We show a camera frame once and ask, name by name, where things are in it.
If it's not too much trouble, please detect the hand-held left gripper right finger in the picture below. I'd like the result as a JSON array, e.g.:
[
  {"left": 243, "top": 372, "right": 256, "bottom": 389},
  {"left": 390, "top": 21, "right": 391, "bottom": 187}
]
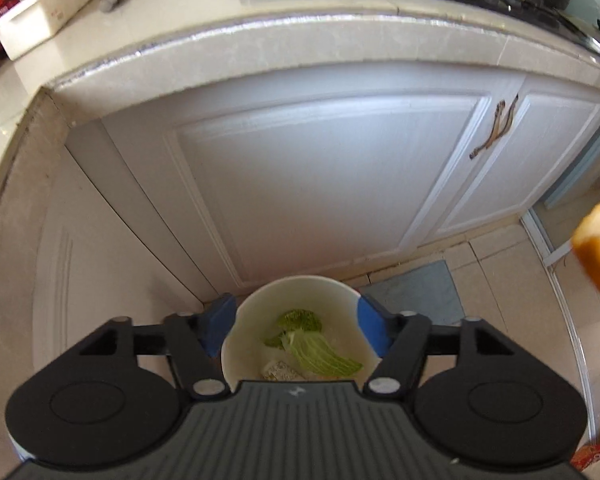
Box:
[{"left": 357, "top": 294, "right": 516, "bottom": 397}]

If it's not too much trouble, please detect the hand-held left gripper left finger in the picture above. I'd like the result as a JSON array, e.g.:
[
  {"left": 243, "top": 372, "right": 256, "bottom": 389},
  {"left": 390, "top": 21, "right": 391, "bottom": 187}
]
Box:
[{"left": 77, "top": 292, "right": 237, "bottom": 402}]

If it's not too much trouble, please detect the white bowl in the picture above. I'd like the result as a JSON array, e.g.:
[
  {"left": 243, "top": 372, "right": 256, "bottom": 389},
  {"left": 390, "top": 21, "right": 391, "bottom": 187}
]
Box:
[{"left": 221, "top": 274, "right": 383, "bottom": 386}]

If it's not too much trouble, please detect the pale green cabbage leaf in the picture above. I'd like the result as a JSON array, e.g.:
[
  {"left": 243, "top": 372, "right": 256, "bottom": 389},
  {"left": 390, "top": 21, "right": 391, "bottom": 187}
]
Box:
[{"left": 280, "top": 329, "right": 364, "bottom": 376}]

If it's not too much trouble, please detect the grey blue floor mat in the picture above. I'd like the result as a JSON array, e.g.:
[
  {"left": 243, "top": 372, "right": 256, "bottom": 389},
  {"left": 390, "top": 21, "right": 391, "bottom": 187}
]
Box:
[{"left": 362, "top": 259, "right": 464, "bottom": 329}]

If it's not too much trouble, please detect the small dark green cabbage leaf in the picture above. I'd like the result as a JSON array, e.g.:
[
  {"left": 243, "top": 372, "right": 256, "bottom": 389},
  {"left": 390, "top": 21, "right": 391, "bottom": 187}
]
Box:
[{"left": 264, "top": 309, "right": 324, "bottom": 350}]

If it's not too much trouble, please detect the white corner cabinet panel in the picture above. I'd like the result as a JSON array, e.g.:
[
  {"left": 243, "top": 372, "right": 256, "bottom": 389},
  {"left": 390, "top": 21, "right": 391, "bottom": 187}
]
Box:
[{"left": 62, "top": 120, "right": 218, "bottom": 306}]

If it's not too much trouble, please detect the large white cabinet door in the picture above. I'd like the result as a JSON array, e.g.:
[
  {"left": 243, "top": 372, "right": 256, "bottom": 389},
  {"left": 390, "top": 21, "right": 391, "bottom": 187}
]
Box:
[{"left": 65, "top": 76, "right": 527, "bottom": 292}]

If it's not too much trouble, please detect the red patterned packet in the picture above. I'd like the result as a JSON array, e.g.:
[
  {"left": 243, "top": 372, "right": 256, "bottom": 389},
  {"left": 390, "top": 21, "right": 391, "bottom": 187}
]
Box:
[{"left": 570, "top": 410, "right": 600, "bottom": 474}]

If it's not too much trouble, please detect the bronze cabinet handle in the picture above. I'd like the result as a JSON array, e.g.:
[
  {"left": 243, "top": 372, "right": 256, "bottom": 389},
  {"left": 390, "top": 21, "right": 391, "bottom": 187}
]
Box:
[
  {"left": 469, "top": 101, "right": 510, "bottom": 161},
  {"left": 490, "top": 93, "right": 521, "bottom": 147}
]

